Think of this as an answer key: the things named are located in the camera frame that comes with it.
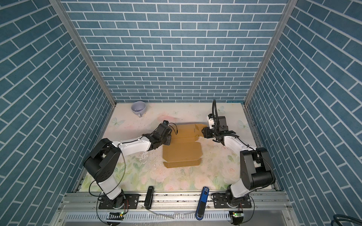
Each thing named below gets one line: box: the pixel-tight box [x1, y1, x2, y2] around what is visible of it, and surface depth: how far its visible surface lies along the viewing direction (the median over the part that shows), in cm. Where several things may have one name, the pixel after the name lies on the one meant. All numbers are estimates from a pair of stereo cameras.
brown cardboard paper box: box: [162, 123, 208, 169], surface depth 91 cm
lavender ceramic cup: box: [131, 100, 147, 118], surface depth 114 cm
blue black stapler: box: [195, 186, 210, 221], surface depth 74 cm
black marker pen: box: [143, 185, 155, 210], surface depth 77 cm
